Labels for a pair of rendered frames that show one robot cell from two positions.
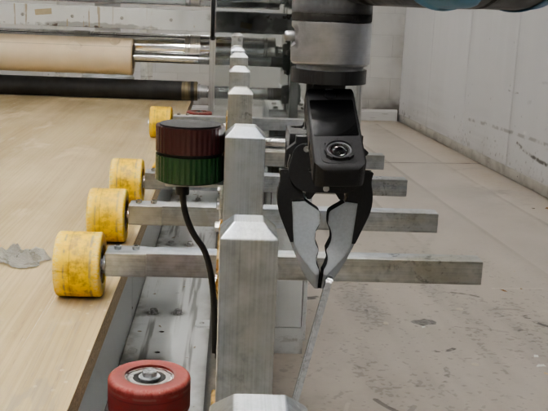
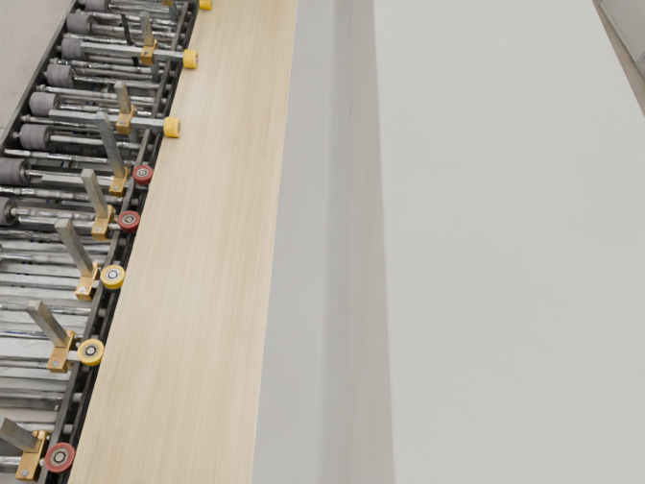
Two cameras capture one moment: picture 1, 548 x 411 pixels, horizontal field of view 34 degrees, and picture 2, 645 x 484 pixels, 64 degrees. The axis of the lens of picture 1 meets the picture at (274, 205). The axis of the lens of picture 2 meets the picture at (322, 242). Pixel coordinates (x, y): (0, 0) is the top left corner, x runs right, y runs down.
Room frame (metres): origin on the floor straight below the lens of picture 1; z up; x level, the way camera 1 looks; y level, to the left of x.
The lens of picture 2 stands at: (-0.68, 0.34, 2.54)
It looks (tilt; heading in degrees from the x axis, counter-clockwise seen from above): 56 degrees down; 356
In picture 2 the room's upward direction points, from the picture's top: 11 degrees clockwise
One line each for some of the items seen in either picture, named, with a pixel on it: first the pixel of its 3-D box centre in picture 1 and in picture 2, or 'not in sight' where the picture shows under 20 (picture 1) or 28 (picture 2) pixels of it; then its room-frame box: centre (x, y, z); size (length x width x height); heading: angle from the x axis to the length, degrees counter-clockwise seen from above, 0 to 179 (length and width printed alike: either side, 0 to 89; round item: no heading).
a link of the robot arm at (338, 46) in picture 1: (327, 46); not in sight; (0.86, -0.04, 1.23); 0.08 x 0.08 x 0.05
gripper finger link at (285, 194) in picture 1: (301, 196); not in sight; (0.84, -0.03, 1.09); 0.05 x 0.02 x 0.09; 93
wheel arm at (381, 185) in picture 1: (266, 181); not in sight; (1.57, 0.02, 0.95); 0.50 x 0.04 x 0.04; 93
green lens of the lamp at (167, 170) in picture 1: (189, 165); not in sight; (0.78, 0.08, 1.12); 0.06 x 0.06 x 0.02
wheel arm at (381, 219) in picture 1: (271, 214); not in sight; (1.32, 0.00, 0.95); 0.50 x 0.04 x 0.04; 93
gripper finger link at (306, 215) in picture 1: (303, 237); not in sight; (0.86, -0.03, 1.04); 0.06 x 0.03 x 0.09; 3
